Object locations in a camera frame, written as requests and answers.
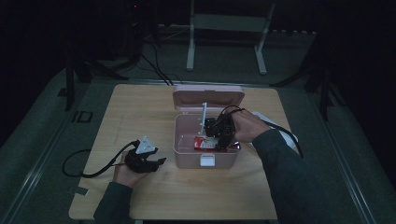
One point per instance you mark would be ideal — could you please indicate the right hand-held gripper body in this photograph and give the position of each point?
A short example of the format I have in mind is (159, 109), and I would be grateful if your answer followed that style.
(219, 126)

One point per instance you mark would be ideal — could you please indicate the white metal stand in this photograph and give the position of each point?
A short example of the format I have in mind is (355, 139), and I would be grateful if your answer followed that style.
(227, 23)

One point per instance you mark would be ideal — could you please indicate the person's right hand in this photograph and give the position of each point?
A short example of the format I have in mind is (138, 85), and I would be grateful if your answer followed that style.
(249, 126)

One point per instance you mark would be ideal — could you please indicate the red and white packet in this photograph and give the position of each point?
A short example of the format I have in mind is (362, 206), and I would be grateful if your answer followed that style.
(207, 143)

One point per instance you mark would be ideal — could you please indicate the person's left hand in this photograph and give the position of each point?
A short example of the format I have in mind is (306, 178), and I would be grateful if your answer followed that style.
(126, 175)

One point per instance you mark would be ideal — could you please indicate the pink storage box with lid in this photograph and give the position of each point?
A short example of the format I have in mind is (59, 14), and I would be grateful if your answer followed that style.
(205, 99)

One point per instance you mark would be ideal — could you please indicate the black tripod stand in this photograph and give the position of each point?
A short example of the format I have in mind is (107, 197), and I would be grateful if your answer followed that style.
(323, 87)
(74, 74)

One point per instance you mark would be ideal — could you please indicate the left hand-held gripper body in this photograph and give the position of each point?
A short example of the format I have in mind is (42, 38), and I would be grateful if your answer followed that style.
(140, 158)

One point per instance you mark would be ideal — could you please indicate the white power strip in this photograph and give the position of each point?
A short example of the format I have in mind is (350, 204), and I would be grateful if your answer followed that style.
(292, 32)

